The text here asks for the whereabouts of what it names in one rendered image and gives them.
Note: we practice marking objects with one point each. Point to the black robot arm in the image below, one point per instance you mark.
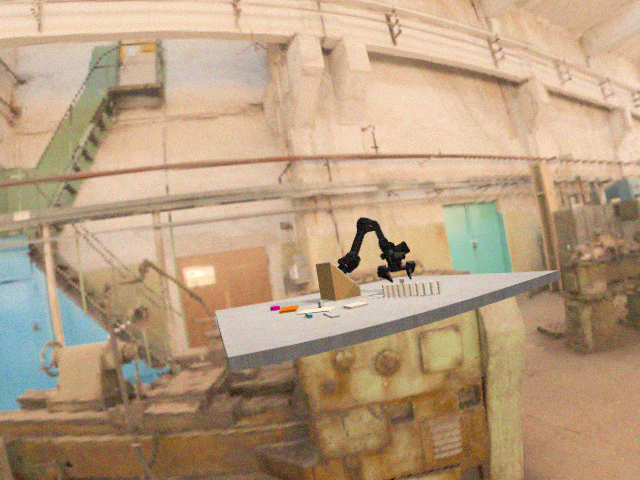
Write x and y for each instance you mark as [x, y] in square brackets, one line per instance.
[364, 225]

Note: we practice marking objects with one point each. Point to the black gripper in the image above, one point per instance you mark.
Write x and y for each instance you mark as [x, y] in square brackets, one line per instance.
[383, 272]

